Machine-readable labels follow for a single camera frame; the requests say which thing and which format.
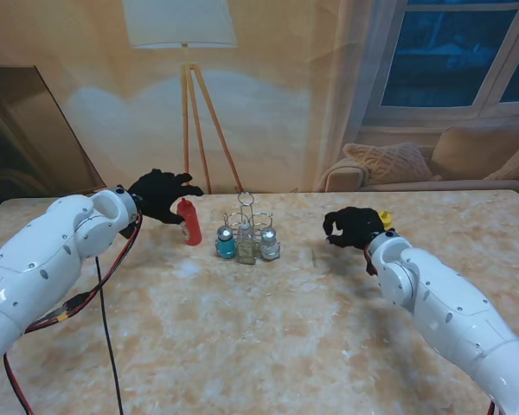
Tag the tripod floor lamp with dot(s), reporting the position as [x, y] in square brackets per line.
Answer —
[179, 21]

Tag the yellow mustard squeeze bottle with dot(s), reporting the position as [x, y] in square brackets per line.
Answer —
[386, 218]

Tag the teal shaker with silver cap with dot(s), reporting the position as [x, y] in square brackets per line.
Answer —
[226, 244]

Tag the white framed window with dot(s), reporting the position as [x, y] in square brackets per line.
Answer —
[437, 56]

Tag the plain tan cushion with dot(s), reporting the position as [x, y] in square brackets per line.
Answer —
[476, 151]

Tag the dark flat screen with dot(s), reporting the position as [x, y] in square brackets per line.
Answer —
[21, 138]

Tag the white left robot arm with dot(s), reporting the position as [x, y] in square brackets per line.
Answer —
[39, 268]

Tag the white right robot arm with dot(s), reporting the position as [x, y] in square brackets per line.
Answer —
[441, 311]

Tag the knitted beige cushion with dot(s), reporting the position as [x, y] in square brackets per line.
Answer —
[385, 162]

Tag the white shaker with silver cap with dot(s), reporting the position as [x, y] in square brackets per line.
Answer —
[269, 246]

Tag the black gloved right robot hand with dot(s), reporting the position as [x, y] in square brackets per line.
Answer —
[354, 227]

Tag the red ketchup squeeze bottle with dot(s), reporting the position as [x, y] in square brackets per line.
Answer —
[191, 225]

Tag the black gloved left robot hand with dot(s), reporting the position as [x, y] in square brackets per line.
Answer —
[158, 194]

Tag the clear olive oil bottle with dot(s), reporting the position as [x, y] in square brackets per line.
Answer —
[246, 246]

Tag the beige sofa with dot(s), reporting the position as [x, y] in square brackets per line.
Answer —
[346, 177]

